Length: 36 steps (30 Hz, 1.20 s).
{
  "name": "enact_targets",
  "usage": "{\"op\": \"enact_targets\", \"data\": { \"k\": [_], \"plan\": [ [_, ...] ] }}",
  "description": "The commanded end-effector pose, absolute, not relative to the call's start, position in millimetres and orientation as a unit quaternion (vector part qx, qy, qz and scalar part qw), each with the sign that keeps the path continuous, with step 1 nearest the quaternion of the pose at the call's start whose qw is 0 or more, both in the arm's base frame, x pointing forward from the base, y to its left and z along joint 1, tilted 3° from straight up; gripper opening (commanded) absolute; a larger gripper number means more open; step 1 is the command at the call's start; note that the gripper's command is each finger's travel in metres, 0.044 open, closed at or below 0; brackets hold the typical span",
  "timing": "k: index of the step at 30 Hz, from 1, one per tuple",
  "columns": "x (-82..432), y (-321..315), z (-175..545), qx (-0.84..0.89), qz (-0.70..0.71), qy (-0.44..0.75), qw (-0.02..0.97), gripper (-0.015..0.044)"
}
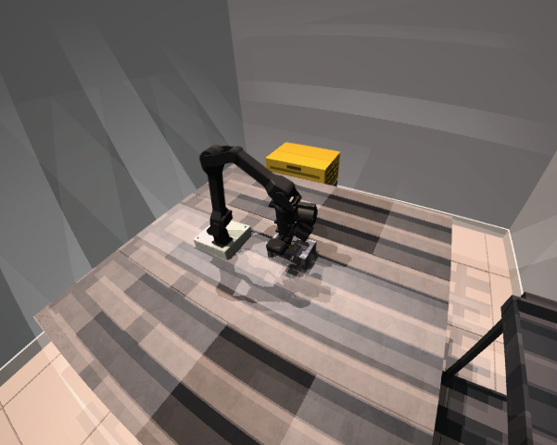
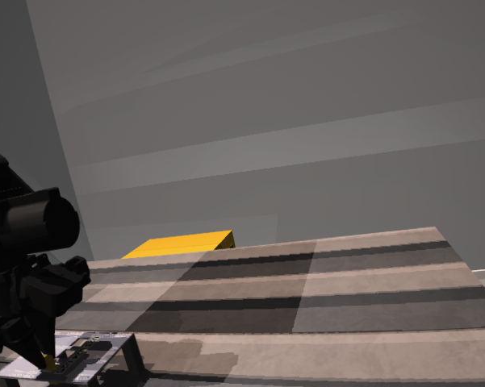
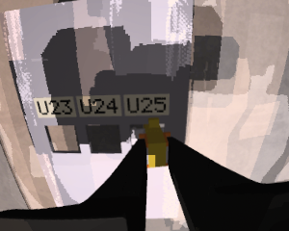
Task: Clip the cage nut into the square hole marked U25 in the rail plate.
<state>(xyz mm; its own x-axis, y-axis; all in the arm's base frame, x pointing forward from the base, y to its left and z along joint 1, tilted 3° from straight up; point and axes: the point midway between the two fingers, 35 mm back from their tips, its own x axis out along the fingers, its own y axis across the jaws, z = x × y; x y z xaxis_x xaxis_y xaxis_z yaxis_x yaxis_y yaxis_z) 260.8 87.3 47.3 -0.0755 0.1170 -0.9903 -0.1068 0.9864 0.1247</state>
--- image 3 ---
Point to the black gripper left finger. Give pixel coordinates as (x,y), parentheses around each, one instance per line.
(118,205)

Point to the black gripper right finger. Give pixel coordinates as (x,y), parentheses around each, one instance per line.
(215,198)

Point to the pale grey rail plate with square holes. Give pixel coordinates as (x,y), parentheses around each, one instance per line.
(101,62)

